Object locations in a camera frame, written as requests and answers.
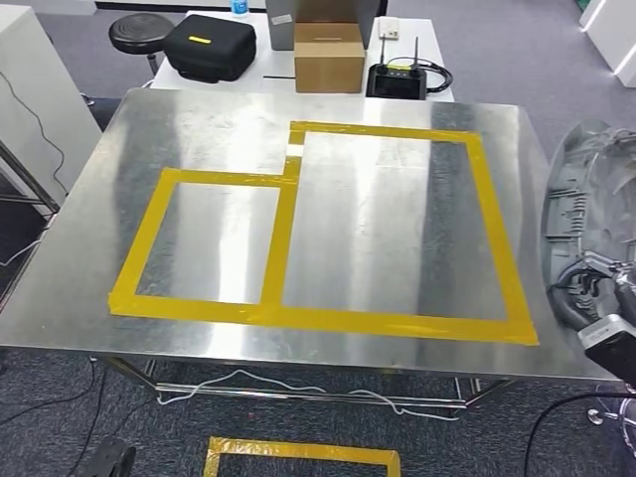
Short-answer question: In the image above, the steel frame table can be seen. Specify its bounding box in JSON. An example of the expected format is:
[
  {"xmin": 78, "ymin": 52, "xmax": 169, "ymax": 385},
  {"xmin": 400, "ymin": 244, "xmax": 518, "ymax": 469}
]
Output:
[{"xmin": 0, "ymin": 141, "xmax": 61, "ymax": 311}]

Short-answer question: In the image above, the black camera cable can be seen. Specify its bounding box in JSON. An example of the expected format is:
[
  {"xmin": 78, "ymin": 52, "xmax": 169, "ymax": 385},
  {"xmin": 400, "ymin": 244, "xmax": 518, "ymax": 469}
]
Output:
[{"xmin": 521, "ymin": 392, "xmax": 636, "ymax": 477}]

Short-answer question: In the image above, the grey plastic wheel hubcap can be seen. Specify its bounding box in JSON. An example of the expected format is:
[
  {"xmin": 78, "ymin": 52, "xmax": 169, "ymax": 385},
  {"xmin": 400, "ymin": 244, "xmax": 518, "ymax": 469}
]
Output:
[{"xmin": 540, "ymin": 119, "xmax": 636, "ymax": 334}]

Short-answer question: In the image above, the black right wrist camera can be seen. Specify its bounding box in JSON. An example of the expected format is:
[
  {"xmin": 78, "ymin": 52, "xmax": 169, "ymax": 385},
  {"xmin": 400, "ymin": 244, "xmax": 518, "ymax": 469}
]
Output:
[{"xmin": 577, "ymin": 313, "xmax": 636, "ymax": 390}]

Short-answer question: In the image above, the black floor cable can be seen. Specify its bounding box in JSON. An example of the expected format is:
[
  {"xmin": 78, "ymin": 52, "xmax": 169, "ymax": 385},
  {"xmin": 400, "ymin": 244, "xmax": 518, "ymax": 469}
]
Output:
[{"xmin": 0, "ymin": 358, "xmax": 150, "ymax": 477}]

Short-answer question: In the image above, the white cabinet panel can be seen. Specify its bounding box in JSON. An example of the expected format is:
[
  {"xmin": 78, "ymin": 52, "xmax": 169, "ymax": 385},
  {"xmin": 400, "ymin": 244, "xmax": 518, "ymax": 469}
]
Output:
[{"xmin": 0, "ymin": 6, "xmax": 103, "ymax": 219}]

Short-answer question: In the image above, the chrome stool base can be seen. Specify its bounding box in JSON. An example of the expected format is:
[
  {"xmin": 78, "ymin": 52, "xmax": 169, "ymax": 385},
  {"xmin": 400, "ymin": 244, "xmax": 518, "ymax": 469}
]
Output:
[{"xmin": 585, "ymin": 388, "xmax": 636, "ymax": 455}]

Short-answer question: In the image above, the black router with antennas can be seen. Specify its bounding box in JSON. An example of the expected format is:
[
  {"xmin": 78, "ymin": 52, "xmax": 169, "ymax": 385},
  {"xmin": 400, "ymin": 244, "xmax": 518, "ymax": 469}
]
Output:
[{"xmin": 366, "ymin": 36, "xmax": 429, "ymax": 101}]

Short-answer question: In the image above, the brown cardboard box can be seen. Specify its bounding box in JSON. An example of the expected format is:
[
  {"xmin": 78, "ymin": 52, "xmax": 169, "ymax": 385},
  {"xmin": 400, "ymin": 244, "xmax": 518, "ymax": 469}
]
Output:
[{"xmin": 294, "ymin": 23, "xmax": 366, "ymax": 94}]

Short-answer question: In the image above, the black round stool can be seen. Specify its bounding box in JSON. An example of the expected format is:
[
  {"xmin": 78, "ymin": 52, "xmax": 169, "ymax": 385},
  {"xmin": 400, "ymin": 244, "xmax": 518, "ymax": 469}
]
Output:
[{"xmin": 108, "ymin": 13, "xmax": 175, "ymax": 75}]

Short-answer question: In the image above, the white lit plinth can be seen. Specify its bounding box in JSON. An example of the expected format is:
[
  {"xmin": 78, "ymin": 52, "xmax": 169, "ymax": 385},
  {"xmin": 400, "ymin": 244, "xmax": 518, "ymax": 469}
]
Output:
[{"xmin": 578, "ymin": 0, "xmax": 636, "ymax": 88}]

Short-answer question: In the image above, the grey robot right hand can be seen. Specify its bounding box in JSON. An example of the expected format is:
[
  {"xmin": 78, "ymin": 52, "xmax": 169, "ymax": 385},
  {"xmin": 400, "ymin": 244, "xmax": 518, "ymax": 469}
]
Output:
[{"xmin": 546, "ymin": 258, "xmax": 636, "ymax": 332}]

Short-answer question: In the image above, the white floor cable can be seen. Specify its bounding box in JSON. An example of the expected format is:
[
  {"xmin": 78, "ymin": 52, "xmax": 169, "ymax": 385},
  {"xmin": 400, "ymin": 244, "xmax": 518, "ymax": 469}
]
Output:
[{"xmin": 156, "ymin": 368, "xmax": 460, "ymax": 422}]

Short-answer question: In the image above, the black case yellow label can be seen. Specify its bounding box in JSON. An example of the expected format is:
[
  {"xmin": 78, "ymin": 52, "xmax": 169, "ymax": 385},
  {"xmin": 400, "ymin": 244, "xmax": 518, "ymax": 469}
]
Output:
[{"xmin": 163, "ymin": 14, "xmax": 258, "ymax": 84}]

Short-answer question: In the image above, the yellow floor tape square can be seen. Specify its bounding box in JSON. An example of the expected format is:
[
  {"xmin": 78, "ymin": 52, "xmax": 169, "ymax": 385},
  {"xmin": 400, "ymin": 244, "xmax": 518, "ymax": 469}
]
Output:
[{"xmin": 202, "ymin": 436, "xmax": 403, "ymax": 477}]

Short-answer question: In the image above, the stainless steel workbench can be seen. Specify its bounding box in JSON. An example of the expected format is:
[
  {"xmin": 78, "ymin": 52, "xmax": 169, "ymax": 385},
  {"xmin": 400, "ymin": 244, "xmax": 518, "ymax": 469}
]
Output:
[{"xmin": 0, "ymin": 88, "xmax": 629, "ymax": 412}]

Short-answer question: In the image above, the white desk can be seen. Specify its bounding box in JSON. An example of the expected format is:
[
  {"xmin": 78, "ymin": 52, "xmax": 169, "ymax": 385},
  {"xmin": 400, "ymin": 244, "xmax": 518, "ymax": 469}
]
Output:
[{"xmin": 149, "ymin": 9, "xmax": 455, "ymax": 103}]

